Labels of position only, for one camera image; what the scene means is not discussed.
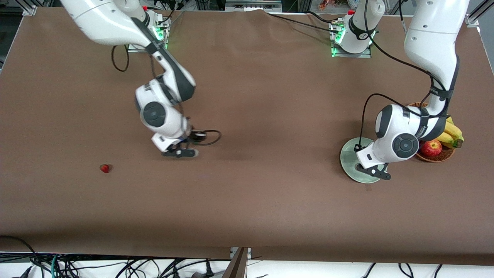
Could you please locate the mint green round plate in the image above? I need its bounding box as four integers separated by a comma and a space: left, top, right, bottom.
340, 137, 387, 184

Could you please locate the red yellow apple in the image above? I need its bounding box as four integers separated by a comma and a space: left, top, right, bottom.
420, 140, 443, 158

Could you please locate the brown wicker basket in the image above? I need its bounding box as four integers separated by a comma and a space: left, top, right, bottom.
407, 102, 456, 163

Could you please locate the brown table cover sheet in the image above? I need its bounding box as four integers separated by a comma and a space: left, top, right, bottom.
0, 7, 494, 266

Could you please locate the yellow banana bunch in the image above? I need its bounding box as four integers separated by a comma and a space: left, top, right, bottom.
436, 116, 464, 149

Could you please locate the brown wooden beam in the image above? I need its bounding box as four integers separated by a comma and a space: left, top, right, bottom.
222, 247, 249, 278

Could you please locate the grey metal device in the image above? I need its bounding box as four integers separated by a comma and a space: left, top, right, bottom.
225, 0, 283, 11

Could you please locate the red orange toy pile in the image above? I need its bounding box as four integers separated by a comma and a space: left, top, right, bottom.
318, 0, 350, 11

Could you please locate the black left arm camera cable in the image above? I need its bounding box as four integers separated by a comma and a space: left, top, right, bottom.
358, 23, 450, 149

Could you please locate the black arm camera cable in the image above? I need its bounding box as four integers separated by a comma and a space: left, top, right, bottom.
358, 23, 450, 149
111, 44, 223, 147

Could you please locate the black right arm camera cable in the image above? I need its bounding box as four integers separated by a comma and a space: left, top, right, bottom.
111, 44, 223, 147

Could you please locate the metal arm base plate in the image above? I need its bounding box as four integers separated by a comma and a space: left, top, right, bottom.
332, 46, 373, 58
127, 42, 169, 53

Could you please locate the black floor cable bundle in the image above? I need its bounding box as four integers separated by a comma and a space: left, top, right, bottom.
58, 256, 203, 278

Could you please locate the black arm base cable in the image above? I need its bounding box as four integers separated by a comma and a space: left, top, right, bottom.
264, 11, 340, 34

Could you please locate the black curved floor cable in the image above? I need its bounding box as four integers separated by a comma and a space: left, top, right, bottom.
0, 235, 43, 278

